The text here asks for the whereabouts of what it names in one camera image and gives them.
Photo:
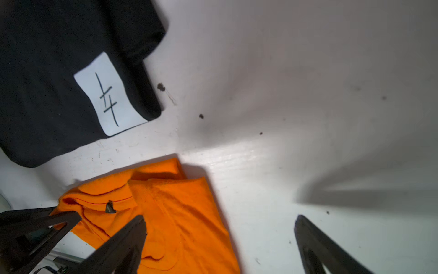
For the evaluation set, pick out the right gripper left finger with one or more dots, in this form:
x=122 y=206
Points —
x=119 y=255

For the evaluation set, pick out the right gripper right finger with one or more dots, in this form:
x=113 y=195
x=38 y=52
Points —
x=319 y=253

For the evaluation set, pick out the black t-shirt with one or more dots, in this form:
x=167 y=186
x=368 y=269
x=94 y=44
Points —
x=72 y=73

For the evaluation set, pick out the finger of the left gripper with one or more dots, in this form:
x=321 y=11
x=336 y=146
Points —
x=28 y=236

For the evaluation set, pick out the orange t-shirt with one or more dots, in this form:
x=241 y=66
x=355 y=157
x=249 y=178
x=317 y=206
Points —
x=185 y=232

